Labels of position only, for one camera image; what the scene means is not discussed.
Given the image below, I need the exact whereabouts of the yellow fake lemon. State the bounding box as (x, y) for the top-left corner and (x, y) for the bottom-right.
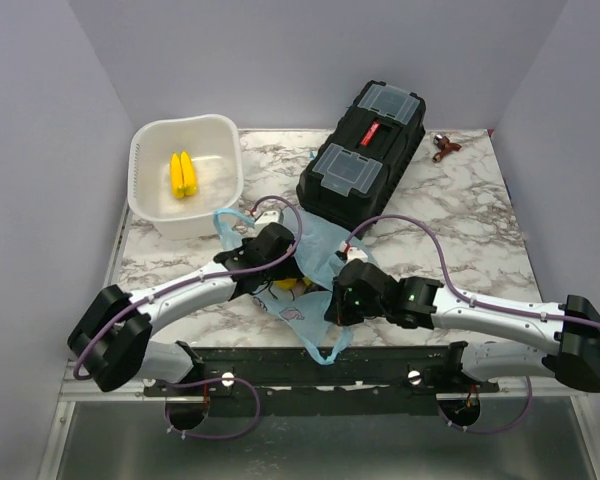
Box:
(273, 278), (298, 291)

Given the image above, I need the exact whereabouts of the light blue plastic bag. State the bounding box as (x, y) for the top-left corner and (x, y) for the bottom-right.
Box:
(212, 207), (381, 365)

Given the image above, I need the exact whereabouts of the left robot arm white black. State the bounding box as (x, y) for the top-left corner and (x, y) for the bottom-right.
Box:
(67, 223), (300, 395)

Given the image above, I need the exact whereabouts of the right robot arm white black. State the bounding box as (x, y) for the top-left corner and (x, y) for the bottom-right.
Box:
(324, 260), (600, 393)

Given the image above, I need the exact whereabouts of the yellow fake corn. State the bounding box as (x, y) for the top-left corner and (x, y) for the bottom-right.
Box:
(170, 151), (198, 199)

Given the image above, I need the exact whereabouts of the white plastic basket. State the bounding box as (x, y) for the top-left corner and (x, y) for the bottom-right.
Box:
(127, 114), (244, 240)

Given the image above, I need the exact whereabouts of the black plastic toolbox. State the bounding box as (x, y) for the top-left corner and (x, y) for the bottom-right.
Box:
(296, 80), (426, 231)

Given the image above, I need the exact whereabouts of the small brown metal object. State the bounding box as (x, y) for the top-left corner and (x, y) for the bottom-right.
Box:
(432, 133), (462, 163)

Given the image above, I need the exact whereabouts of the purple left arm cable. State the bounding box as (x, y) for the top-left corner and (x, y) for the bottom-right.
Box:
(73, 195), (305, 381)

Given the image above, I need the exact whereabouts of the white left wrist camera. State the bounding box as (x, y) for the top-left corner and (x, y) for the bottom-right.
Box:
(252, 209), (284, 232)

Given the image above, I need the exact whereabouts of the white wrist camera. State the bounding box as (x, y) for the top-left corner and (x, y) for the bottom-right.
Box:
(252, 209), (284, 232)
(335, 241), (369, 264)

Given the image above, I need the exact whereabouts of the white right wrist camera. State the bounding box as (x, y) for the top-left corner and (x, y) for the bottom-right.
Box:
(335, 241), (369, 264)

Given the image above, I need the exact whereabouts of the black metal base rail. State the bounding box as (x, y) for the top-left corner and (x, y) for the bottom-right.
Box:
(142, 344), (501, 417)

